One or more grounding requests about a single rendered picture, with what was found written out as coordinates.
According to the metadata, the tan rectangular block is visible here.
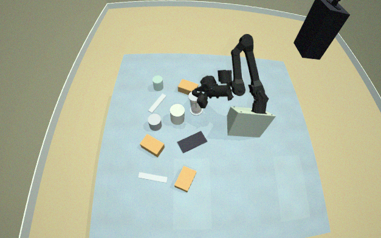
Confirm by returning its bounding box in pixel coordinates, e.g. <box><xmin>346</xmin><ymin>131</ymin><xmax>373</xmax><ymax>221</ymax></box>
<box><xmin>174</xmin><ymin>166</ymin><xmax>197</xmax><ymax>192</ymax></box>
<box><xmin>140</xmin><ymin>134</ymin><xmax>165</xmax><ymax>157</ymax></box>
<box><xmin>177</xmin><ymin>79</ymin><xmax>199</xmax><ymax>95</ymax></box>

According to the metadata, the white flat bar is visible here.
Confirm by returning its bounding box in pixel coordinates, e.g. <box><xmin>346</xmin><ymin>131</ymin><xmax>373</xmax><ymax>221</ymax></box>
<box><xmin>139</xmin><ymin>172</ymin><xmax>168</xmax><ymax>183</ymax></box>
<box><xmin>148</xmin><ymin>94</ymin><xmax>166</xmax><ymax>113</ymax></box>

